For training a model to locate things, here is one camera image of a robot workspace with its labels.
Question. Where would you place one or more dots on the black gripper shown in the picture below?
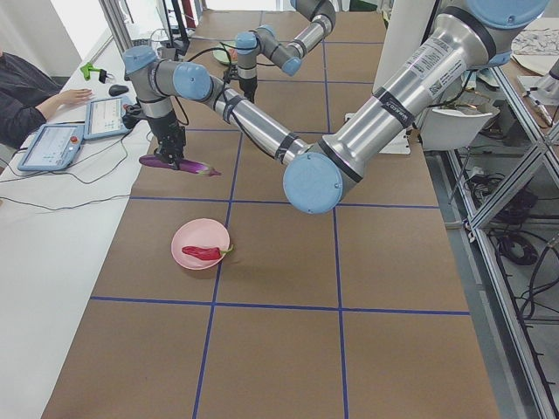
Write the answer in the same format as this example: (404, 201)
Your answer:
(165, 127)
(248, 84)

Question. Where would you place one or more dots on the purple eggplant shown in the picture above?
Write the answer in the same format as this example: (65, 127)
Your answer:
(193, 167)

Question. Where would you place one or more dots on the red chili pepper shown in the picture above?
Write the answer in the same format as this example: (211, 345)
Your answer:
(205, 253)

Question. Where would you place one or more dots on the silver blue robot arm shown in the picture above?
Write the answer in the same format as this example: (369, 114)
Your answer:
(467, 36)
(321, 16)

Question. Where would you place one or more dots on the green plate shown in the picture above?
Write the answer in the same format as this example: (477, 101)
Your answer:
(222, 56)

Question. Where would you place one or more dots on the far blue teach pendant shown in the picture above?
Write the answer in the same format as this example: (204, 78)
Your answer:
(104, 118)

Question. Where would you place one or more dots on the blue teach pendant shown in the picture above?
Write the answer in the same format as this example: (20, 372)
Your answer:
(54, 147)
(104, 118)

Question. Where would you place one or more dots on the pink plate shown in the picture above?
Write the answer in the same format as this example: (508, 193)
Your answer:
(202, 232)

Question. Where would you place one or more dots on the black computer mouse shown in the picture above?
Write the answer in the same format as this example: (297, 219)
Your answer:
(117, 90)

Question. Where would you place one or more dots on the near blue teach pendant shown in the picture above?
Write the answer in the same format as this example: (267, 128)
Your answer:
(54, 147)

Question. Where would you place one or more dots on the green clamp tool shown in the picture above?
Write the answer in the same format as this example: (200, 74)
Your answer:
(88, 69)

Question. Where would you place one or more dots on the seated person in black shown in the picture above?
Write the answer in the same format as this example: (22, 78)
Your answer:
(29, 98)

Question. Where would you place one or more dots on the white bowl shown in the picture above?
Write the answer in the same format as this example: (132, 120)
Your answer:
(448, 129)

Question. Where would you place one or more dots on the aluminium frame post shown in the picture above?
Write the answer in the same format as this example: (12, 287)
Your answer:
(116, 24)

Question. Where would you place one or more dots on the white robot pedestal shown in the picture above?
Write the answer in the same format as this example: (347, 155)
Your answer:
(409, 22)

